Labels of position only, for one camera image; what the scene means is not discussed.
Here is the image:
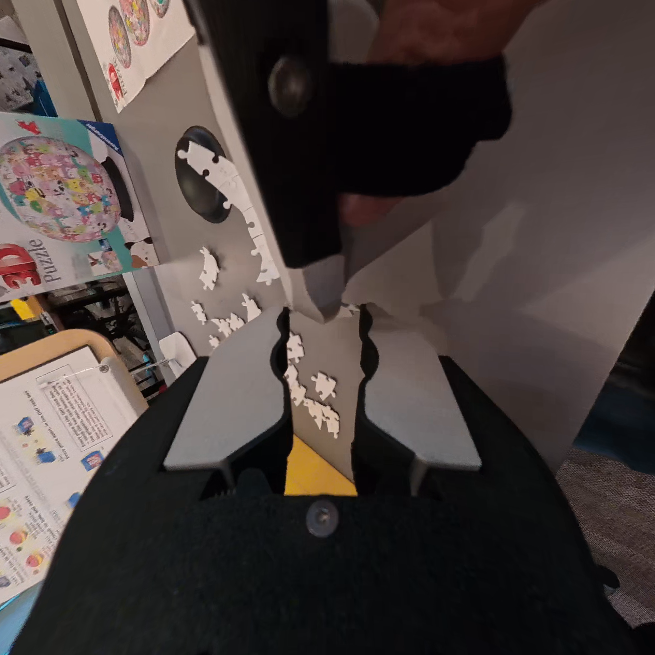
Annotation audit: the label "pile of white puzzle pieces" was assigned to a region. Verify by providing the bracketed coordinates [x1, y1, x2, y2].
[190, 293, 341, 439]

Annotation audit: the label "person's dark trousers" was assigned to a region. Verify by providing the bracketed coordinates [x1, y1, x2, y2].
[573, 353, 655, 474]

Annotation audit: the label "joined white puzzle strip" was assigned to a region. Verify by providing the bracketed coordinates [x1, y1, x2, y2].
[199, 247, 222, 291]

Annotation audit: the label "white metal stand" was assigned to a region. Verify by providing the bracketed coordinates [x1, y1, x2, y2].
[159, 333, 198, 382]

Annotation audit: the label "person's right hand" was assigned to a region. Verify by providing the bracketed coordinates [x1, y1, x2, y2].
[340, 0, 543, 227]

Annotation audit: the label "black round puzzle stand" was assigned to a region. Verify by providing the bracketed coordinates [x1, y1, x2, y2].
[175, 126, 233, 224]

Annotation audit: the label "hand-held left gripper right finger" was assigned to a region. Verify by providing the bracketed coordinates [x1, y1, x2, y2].
[353, 304, 483, 496]

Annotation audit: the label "colourful puzzle box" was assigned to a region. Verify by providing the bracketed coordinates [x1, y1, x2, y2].
[0, 113, 170, 303]

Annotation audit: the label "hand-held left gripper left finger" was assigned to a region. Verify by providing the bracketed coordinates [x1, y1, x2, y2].
[164, 307, 292, 494]

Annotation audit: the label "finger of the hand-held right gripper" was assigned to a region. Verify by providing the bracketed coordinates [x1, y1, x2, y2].
[197, 36, 350, 323]

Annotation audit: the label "white paper instruction sheet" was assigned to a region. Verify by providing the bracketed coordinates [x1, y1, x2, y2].
[77, 0, 195, 113]

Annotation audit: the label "yellow plastic bin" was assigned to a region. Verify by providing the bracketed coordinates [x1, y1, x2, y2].
[284, 435, 357, 496]

